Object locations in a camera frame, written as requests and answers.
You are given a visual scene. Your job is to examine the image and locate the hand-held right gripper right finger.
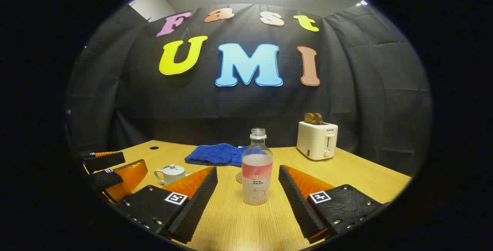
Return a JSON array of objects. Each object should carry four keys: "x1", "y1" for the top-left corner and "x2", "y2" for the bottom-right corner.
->
[{"x1": 278, "y1": 165, "x2": 389, "y2": 244}]

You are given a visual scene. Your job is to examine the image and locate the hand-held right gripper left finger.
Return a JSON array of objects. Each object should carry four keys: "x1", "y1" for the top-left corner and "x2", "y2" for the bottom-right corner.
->
[{"x1": 116, "y1": 166, "x2": 218, "y2": 244}]

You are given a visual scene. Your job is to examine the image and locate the white teacup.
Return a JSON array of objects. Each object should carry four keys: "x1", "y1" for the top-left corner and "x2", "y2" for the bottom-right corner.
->
[{"x1": 154, "y1": 164, "x2": 188, "y2": 186}]

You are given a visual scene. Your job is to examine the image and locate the white teacup lid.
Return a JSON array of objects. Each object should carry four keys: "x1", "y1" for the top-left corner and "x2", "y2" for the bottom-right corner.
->
[{"x1": 163, "y1": 164, "x2": 186, "y2": 177}]

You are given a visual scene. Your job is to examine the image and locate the clear water bottle red label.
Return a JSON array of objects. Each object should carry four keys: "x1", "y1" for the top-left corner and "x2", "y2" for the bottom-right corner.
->
[{"x1": 241, "y1": 128, "x2": 274, "y2": 206}]

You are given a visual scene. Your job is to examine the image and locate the blue towel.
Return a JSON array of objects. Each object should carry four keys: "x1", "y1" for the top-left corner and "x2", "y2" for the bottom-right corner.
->
[{"x1": 184, "y1": 143, "x2": 249, "y2": 167}]

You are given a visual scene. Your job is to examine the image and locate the white toaster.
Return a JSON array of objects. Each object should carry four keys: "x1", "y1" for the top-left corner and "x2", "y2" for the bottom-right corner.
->
[{"x1": 296, "y1": 121, "x2": 339, "y2": 161}]

